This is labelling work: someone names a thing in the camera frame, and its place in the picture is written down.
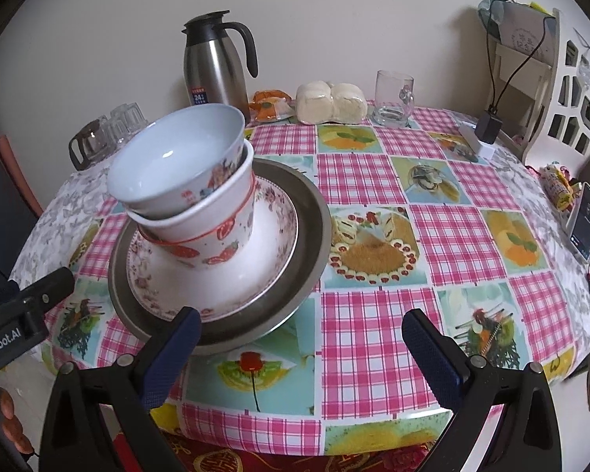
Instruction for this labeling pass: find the white power strip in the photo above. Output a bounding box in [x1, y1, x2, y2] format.
[458, 124, 496, 161]

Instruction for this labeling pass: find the colourful candy packet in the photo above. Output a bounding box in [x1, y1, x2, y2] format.
[539, 163, 583, 212]

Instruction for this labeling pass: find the strawberry pattern bowl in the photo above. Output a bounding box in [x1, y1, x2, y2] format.
[138, 184, 254, 269]

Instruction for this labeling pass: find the bag of white buns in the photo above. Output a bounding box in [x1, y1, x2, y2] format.
[295, 81, 367, 125]

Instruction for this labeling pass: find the clear drinking glass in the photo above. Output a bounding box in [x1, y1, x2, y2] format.
[106, 102, 149, 148]

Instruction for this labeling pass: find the black power adapter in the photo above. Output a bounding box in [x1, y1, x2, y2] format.
[474, 111, 502, 144]

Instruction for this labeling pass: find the glass coffee pot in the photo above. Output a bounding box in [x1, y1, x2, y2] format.
[68, 116, 114, 171]

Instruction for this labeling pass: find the white square bowl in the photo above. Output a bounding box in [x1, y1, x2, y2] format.
[125, 140, 254, 243]

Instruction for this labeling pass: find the orange snack packet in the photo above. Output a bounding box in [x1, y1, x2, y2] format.
[249, 90, 295, 124]

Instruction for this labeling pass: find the smartphone on stand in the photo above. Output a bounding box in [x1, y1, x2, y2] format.
[565, 182, 590, 264]

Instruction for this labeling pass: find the black charger cable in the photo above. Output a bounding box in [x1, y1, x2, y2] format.
[484, 0, 557, 114]

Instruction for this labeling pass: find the stainless steel round plate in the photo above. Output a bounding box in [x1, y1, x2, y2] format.
[108, 159, 331, 355]

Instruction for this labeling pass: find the light blue bowl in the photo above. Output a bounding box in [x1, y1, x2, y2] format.
[107, 103, 245, 219]

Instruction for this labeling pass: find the floral rimmed round plate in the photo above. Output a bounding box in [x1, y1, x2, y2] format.
[127, 176, 298, 322]

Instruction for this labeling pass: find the stainless steel thermos jug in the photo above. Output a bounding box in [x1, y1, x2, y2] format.
[182, 10, 258, 123]

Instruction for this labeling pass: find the glass mug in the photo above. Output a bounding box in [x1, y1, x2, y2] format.
[373, 70, 415, 129]

